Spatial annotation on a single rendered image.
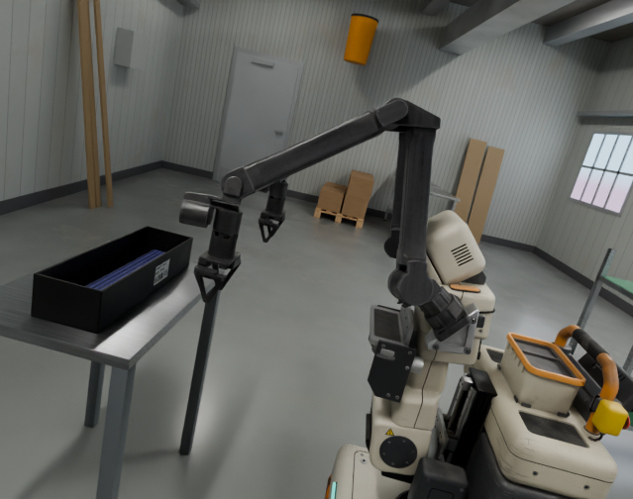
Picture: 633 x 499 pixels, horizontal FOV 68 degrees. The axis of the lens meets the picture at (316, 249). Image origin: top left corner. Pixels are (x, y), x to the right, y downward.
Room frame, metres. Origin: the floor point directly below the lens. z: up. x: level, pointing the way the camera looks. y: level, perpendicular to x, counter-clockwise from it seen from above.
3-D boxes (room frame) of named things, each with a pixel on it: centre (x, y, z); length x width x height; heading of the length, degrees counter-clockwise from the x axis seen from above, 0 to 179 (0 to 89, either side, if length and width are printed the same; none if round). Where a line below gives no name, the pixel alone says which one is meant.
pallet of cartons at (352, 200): (7.36, -0.24, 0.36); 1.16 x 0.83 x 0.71; 2
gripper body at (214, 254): (0.98, 0.20, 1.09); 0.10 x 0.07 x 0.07; 177
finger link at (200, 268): (0.95, 0.20, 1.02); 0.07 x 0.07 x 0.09; 87
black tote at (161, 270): (1.28, 0.53, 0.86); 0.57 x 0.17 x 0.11; 177
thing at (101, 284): (1.28, 0.53, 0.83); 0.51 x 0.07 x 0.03; 177
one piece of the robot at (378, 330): (1.24, -0.28, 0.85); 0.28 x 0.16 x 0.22; 177
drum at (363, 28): (7.72, 0.09, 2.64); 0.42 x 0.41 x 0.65; 92
